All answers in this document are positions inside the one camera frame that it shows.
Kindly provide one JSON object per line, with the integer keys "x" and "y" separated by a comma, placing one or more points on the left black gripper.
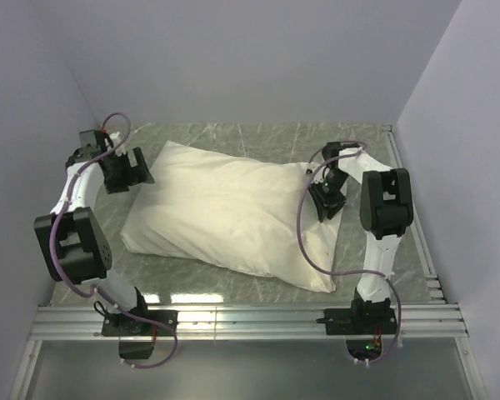
{"x": 136, "y": 175}

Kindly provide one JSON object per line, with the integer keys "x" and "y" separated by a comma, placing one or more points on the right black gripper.
{"x": 322, "y": 201}

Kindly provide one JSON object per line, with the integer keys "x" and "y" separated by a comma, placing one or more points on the cream satin pillowcase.
{"x": 236, "y": 213}

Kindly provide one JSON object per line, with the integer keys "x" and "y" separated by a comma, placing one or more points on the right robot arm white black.
{"x": 385, "y": 213}

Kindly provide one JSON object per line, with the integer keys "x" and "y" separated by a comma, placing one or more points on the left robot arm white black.
{"x": 71, "y": 239}

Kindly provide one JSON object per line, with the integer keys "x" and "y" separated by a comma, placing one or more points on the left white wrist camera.
{"x": 112, "y": 140}

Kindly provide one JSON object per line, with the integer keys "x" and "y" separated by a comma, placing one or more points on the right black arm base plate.
{"x": 350, "y": 321}

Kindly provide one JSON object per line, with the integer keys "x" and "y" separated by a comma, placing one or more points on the aluminium right side rail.
{"x": 433, "y": 283}

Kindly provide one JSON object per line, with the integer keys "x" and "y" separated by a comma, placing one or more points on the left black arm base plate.
{"x": 120, "y": 325}

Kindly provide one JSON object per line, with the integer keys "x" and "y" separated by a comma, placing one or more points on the aluminium front mounting rail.
{"x": 251, "y": 322}

